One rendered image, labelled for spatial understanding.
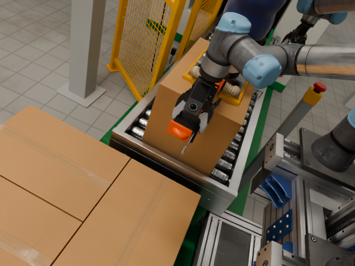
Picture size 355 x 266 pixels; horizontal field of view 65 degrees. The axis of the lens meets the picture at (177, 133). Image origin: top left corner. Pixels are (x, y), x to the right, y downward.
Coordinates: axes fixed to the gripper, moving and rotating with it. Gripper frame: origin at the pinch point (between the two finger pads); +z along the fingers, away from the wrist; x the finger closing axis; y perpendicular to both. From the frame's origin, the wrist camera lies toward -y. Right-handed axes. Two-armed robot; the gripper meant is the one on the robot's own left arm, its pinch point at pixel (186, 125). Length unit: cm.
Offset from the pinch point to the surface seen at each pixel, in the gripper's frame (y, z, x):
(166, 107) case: 31.5, 23.6, 14.2
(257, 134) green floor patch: 160, 108, -55
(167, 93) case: 31.5, 16.2, 16.2
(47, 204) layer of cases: -21, 54, 36
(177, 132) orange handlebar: -5.4, -0.4, 1.2
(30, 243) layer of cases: -36, 54, 30
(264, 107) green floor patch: 212, 108, -54
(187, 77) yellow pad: 43.4, 11.7, 12.2
